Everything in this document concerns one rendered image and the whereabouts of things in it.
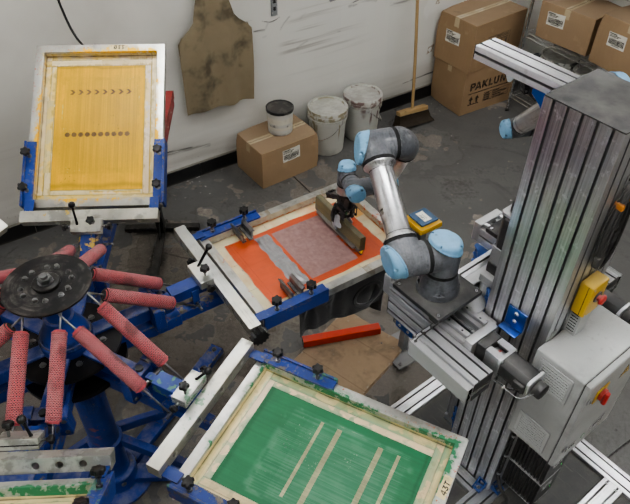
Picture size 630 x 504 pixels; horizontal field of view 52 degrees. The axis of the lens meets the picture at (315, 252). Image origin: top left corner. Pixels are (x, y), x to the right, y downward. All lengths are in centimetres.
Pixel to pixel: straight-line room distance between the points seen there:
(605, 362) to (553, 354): 16
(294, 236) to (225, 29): 194
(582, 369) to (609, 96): 85
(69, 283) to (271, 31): 287
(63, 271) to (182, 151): 255
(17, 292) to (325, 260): 123
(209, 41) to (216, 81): 29
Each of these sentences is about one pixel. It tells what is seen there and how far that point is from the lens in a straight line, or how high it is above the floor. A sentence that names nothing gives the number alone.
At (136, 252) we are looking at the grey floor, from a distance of 441.
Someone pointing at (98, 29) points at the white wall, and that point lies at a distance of 425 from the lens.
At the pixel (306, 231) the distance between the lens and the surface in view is 297.
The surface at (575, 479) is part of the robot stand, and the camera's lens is 327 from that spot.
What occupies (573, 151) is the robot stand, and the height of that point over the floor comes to 191.
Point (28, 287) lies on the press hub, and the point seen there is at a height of 131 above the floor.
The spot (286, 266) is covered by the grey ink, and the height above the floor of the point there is 96.
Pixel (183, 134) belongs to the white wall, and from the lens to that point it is 476.
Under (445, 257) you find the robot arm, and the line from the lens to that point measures 216.
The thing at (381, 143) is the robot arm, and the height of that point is 167.
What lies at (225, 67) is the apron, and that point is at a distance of 460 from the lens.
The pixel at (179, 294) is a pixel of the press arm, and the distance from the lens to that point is 262.
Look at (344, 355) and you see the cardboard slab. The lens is 368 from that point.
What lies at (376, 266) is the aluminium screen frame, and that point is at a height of 99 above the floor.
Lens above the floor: 290
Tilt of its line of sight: 43 degrees down
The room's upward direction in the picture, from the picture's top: 1 degrees clockwise
